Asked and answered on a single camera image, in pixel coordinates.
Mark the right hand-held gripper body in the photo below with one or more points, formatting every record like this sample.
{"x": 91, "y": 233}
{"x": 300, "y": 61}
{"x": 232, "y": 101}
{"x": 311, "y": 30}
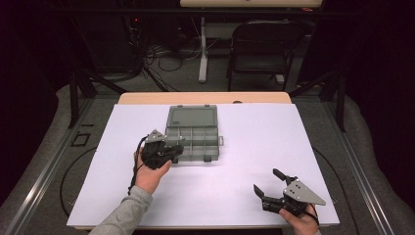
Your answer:
{"x": 298, "y": 192}

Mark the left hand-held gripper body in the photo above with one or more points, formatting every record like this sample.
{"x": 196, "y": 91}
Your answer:
{"x": 154, "y": 153}

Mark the grey plastic compartment organizer box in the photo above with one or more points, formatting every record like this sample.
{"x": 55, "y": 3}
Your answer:
{"x": 192, "y": 137}

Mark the person's left hand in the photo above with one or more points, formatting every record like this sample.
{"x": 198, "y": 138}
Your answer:
{"x": 148, "y": 178}

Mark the person's right hand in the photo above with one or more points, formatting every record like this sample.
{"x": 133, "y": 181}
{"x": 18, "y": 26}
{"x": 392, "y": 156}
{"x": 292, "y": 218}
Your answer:
{"x": 301, "y": 225}

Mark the white board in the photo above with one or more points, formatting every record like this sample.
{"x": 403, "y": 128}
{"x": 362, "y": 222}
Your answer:
{"x": 228, "y": 182}

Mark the wooden table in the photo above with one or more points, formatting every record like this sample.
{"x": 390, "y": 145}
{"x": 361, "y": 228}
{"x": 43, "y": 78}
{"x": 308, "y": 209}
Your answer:
{"x": 202, "y": 97}

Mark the short black tape strip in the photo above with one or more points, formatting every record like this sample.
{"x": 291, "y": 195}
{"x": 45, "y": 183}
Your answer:
{"x": 87, "y": 125}

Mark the black metal stand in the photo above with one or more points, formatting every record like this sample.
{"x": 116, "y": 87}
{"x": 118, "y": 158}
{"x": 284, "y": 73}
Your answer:
{"x": 74, "y": 98}
{"x": 341, "y": 104}

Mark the white desk leg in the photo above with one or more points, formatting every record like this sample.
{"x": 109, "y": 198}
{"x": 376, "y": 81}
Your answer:
{"x": 203, "y": 58}

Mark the black folding chair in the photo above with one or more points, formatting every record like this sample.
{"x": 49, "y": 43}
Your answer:
{"x": 261, "y": 62}

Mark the metal floor rail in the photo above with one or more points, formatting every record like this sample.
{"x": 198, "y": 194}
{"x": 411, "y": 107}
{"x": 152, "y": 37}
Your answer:
{"x": 359, "y": 176}
{"x": 42, "y": 173}

